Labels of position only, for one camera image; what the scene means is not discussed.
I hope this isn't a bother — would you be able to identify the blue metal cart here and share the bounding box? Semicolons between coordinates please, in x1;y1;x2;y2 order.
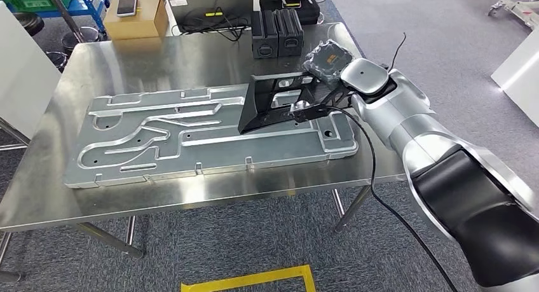
42;0;111;34

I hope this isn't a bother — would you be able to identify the thin black wire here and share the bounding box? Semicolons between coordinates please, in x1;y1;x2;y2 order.
389;32;407;72

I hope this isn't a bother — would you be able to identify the black round stool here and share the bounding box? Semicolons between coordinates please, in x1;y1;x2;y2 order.
12;11;45;37

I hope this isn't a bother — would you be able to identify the white table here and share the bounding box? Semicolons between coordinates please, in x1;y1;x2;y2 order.
0;1;62;152

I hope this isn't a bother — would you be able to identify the black plastic panel part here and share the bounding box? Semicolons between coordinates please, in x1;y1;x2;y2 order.
238;72;338;135

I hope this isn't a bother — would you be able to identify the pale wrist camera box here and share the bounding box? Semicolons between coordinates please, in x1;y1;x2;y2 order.
289;100;334;123

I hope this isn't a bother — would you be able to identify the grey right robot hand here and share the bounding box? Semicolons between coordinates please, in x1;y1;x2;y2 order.
302;39;355;85

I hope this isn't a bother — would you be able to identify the stamped sheet metal panel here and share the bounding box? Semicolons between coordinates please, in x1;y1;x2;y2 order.
63;83;360;190

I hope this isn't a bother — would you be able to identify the dark round stanchion base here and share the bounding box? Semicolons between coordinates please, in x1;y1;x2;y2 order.
45;50;68;72

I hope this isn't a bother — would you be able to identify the black cable bundle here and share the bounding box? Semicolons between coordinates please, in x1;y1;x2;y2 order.
170;8;252;42

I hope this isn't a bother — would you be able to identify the black battery box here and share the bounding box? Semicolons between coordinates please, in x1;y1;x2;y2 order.
274;8;305;57
251;10;280;60

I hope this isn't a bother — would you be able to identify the cardboard box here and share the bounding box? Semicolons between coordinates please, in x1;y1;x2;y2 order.
103;0;170;41

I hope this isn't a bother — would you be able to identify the stainless steel workbench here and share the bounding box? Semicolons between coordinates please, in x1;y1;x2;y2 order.
0;22;407;282

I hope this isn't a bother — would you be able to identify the white wheeled stand base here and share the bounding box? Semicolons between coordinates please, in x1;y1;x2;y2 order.
488;0;539;30

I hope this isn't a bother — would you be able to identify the white lit pedestal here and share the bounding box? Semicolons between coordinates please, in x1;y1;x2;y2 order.
490;26;539;129

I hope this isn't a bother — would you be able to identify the smartphone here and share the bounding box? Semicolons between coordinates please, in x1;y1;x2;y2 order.
116;0;139;18

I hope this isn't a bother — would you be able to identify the steel stanchion with base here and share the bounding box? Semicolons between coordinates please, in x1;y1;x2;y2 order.
44;0;102;57

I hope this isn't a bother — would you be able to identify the black equipment case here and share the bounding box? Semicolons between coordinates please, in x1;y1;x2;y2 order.
259;0;321;26

